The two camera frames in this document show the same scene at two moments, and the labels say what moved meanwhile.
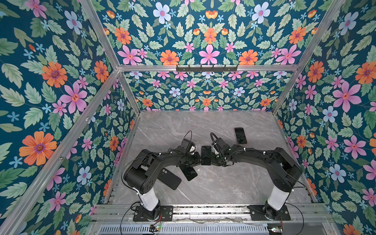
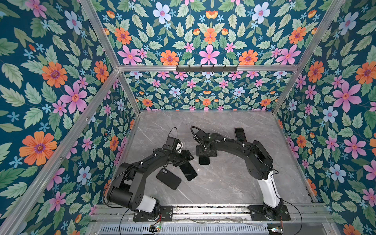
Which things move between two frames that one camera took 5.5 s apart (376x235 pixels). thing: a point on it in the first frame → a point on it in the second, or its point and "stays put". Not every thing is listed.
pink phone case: x=240 y=135 stays put
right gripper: x=212 y=159 → x=198 y=152
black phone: x=206 y=155 stays put
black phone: x=241 y=136 stays put
